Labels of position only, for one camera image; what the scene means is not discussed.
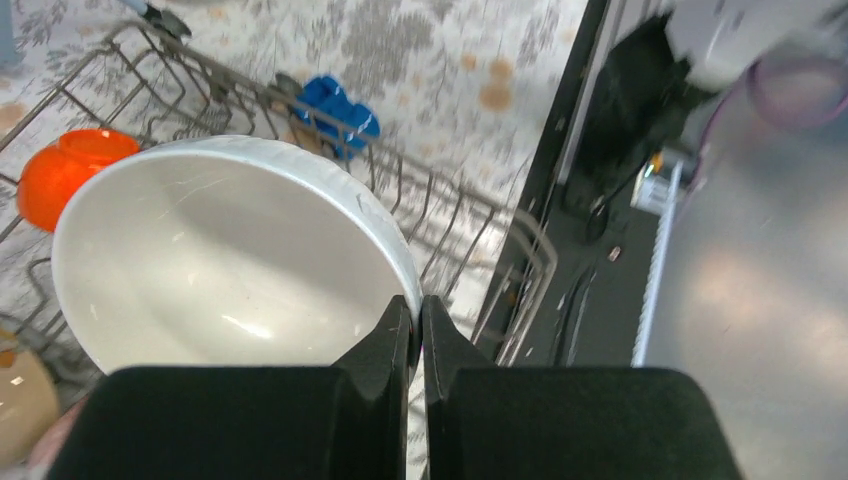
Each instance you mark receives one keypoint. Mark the grey wire dish rack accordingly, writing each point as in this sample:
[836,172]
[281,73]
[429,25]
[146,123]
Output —
[493,264]

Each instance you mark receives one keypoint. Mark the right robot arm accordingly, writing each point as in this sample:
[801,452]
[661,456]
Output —
[786,59]

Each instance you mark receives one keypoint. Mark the near beige patterned bowl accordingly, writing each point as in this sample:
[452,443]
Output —
[29,400]

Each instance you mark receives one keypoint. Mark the white ribbed bowl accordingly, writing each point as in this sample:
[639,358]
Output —
[227,250]

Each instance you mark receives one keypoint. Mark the near orange bowl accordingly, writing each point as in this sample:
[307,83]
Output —
[53,175]

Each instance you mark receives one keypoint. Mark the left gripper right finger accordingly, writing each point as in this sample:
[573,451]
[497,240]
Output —
[446,352]

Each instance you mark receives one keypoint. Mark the pink patterned bowl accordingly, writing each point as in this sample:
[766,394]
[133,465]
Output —
[47,448]

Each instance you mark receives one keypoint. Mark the floral tablecloth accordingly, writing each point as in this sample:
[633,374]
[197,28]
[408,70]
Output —
[461,86]

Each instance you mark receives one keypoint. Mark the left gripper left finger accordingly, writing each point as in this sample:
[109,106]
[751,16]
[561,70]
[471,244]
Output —
[370,439]

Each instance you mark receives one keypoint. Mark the blue toy block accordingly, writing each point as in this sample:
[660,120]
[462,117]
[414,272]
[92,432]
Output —
[332,113]

